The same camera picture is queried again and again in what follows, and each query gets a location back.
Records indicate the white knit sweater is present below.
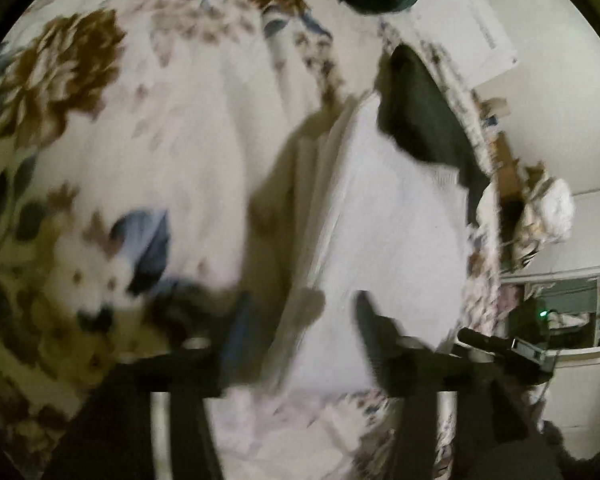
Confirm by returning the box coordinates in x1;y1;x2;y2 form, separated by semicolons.
250;90;476;396

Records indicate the white wardrobe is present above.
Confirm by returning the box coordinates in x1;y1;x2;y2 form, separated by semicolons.
500;187;600;461

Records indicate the pile of white clothes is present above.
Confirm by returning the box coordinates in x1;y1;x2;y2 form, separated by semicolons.
510;165;576;267

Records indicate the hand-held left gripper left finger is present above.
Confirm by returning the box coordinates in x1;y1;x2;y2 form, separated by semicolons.
40;294;262;480

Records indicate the floral bed sheet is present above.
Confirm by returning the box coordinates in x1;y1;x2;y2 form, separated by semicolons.
0;0;511;480

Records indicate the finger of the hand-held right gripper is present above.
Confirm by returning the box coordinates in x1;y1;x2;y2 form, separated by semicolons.
456;327;516;357

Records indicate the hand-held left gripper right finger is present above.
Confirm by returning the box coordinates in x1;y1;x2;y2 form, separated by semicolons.
355;291;561;480

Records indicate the large cardboard box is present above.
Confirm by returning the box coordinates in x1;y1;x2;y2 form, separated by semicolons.
485;130;527;181

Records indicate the black folded garment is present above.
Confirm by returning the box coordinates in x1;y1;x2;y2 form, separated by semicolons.
376;44;491;198

